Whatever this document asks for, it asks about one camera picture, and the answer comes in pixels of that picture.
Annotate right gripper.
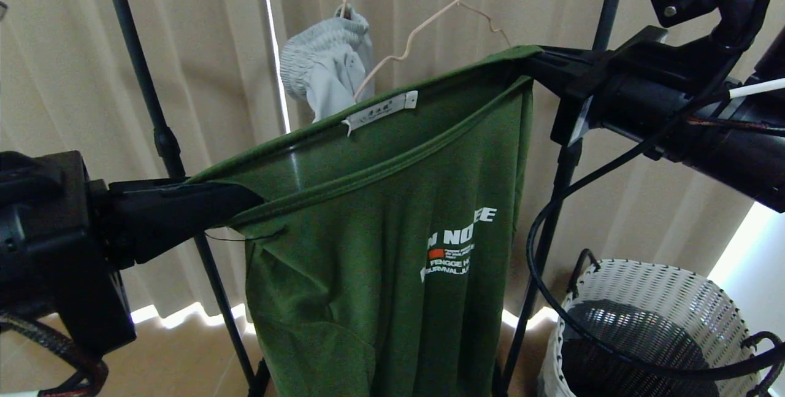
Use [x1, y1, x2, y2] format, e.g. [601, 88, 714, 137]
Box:
[521, 25, 785, 214]

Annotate green garment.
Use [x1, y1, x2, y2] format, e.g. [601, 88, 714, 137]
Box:
[187, 45, 543, 397]

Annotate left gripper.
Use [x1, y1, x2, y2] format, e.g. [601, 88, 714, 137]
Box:
[0, 150, 266, 358]

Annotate white laundry basket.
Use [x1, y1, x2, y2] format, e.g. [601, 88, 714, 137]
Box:
[538, 249, 784, 397]

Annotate black clothes rack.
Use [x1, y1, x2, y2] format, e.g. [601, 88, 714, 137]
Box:
[0, 0, 638, 397]

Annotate beige curtain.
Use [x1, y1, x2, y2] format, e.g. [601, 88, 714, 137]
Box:
[0, 0, 785, 330]

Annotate pale grey shorts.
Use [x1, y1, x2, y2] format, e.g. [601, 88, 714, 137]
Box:
[279, 7, 376, 123]

